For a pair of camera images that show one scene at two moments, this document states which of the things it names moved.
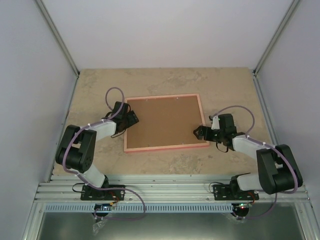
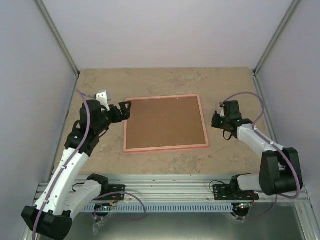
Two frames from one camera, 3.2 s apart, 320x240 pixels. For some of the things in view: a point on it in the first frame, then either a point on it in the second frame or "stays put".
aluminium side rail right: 267,108 stays put
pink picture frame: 169,147 stays put
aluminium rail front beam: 159,188 stays put
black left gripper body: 133,119 to 103,125
